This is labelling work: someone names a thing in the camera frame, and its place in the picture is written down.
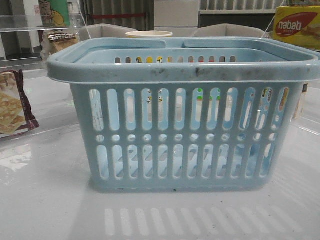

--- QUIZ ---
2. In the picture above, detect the white cabinet in background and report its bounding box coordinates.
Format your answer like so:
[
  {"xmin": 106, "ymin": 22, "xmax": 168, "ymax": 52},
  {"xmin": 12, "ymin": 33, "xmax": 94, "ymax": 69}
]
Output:
[{"xmin": 153, "ymin": 0, "xmax": 200, "ymax": 28}]

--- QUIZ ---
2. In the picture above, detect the brown cracker package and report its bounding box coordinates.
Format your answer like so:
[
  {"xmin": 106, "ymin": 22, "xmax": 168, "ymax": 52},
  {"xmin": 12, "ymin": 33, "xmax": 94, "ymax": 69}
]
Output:
[{"xmin": 0, "ymin": 69, "xmax": 40, "ymax": 139}]

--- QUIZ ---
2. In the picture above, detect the green cartoon snack package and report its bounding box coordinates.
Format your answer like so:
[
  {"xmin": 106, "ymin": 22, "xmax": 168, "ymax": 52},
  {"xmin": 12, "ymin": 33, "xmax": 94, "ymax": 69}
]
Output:
[{"xmin": 38, "ymin": 0, "xmax": 70, "ymax": 28}]

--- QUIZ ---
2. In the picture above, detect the light blue plastic basket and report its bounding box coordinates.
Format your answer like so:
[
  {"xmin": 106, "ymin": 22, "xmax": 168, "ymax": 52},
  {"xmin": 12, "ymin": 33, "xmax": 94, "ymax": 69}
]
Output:
[{"xmin": 47, "ymin": 37, "xmax": 320, "ymax": 192}]

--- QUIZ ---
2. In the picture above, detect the clear acrylic left shelf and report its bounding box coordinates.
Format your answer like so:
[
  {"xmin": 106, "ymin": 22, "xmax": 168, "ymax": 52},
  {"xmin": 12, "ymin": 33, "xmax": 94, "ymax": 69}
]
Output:
[{"xmin": 0, "ymin": 11, "xmax": 92, "ymax": 141}]

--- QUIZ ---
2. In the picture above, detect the packaged bread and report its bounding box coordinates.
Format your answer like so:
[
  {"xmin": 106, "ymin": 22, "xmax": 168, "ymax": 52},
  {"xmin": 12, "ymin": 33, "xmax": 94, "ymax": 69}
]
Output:
[{"xmin": 40, "ymin": 30, "xmax": 80, "ymax": 64}]

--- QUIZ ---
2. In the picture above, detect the yellow nabati wafer box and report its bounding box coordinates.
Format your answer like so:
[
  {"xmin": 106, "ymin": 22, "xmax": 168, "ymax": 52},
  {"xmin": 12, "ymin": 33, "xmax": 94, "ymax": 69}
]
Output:
[{"xmin": 272, "ymin": 6, "xmax": 320, "ymax": 50}]

